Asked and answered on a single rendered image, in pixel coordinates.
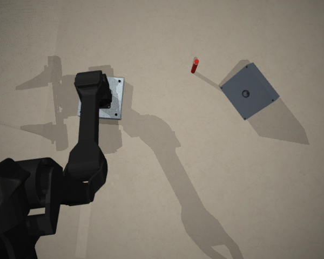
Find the red peg with white band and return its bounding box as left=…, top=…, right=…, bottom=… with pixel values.
left=191, top=59, right=199, bottom=73

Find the grey sloped panel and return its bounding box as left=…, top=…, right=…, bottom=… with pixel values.
left=220, top=63, right=280, bottom=120

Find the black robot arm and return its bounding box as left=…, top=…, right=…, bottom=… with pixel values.
left=0, top=70, right=112, bottom=259

